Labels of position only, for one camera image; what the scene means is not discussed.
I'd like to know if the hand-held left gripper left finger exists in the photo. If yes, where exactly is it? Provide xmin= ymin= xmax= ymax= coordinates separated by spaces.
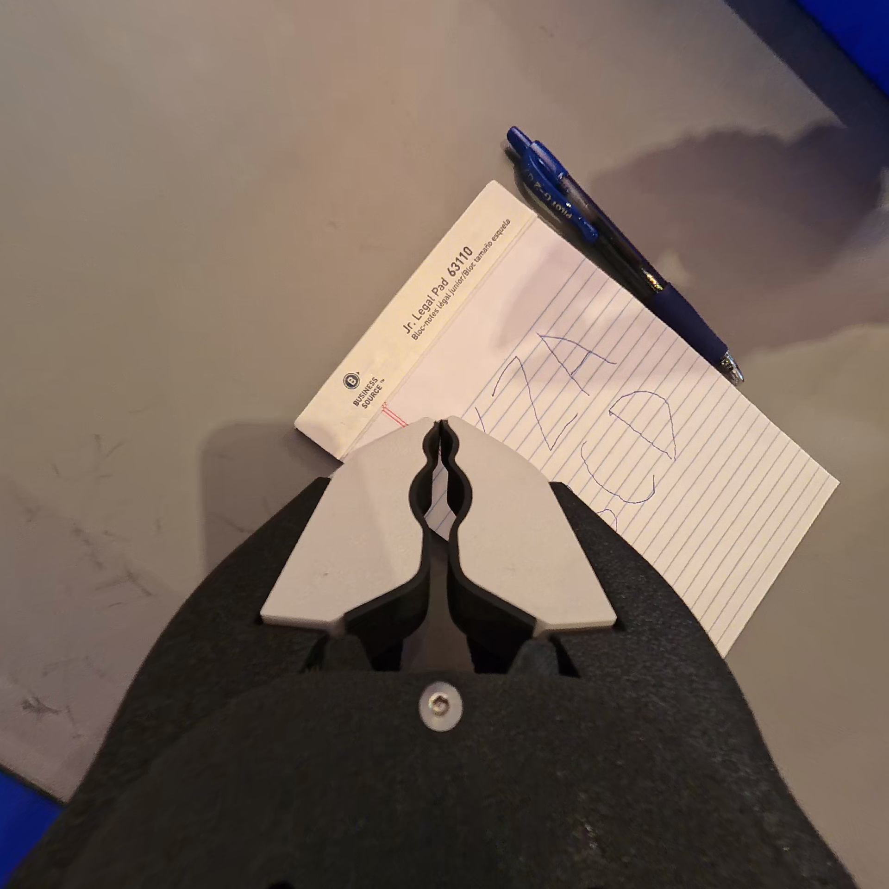
xmin=260 ymin=416 xmax=443 ymax=672

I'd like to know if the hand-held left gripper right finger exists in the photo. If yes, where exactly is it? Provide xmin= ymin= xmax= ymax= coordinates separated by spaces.
xmin=442 ymin=415 xmax=618 ymax=673

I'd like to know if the white lined notepad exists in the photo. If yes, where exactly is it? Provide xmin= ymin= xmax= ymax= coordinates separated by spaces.
xmin=294 ymin=179 xmax=840 ymax=659

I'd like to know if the blue pen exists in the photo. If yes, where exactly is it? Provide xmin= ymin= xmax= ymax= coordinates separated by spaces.
xmin=505 ymin=125 xmax=746 ymax=385

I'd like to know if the blue object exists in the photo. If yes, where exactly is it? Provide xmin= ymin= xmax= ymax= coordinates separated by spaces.
xmin=0 ymin=763 xmax=65 ymax=889

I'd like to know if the blue plastic bin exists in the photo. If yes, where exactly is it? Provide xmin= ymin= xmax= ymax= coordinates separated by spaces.
xmin=722 ymin=0 xmax=889 ymax=134

